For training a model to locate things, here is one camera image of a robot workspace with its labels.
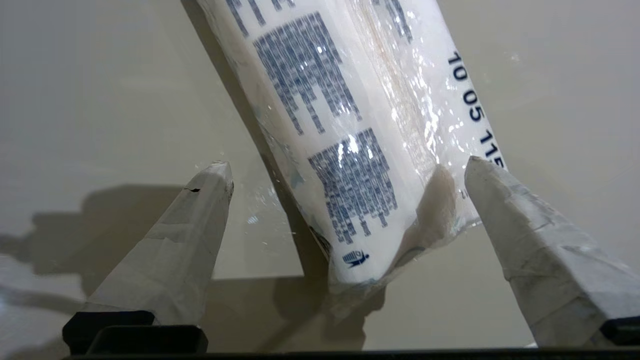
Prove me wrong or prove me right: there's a white tissue pack blue print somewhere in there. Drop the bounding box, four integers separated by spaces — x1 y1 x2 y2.
196 0 507 303

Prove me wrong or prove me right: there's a white glossy low cabinet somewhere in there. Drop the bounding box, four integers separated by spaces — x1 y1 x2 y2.
0 0 640 353

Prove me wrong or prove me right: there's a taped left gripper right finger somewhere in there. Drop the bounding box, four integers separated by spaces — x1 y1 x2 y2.
464 156 640 348

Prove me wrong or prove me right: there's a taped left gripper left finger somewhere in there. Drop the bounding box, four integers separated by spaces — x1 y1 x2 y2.
62 161 235 353

